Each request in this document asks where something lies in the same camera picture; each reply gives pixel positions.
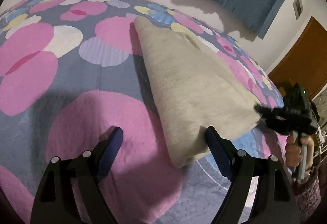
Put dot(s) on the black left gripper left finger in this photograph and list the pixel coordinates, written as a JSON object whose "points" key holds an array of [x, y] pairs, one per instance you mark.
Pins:
{"points": [[54, 201]]}

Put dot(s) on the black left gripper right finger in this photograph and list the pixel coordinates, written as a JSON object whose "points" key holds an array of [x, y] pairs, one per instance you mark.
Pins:
{"points": [[270, 118]]}

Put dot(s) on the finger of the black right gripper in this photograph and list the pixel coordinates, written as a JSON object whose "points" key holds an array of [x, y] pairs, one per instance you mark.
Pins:
{"points": [[274, 200]]}

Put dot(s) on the beige knit sweater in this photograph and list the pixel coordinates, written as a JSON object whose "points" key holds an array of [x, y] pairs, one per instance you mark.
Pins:
{"points": [[193, 88]]}

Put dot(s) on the purple knit sleeve forearm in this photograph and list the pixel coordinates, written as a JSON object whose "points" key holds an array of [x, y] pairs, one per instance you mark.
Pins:
{"points": [[307, 194]]}

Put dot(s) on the person's right hand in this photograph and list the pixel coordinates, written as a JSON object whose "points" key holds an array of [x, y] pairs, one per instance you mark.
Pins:
{"points": [[293, 152]]}

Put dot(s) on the brown wooden door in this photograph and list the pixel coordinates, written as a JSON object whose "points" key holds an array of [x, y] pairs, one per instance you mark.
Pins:
{"points": [[305, 63]]}

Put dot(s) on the colourful dotted bedspread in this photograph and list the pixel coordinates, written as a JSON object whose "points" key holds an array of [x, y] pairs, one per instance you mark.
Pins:
{"points": [[70, 70]]}

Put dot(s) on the grey wall switch plate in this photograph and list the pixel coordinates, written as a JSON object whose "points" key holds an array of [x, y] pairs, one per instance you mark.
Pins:
{"points": [[298, 8]]}

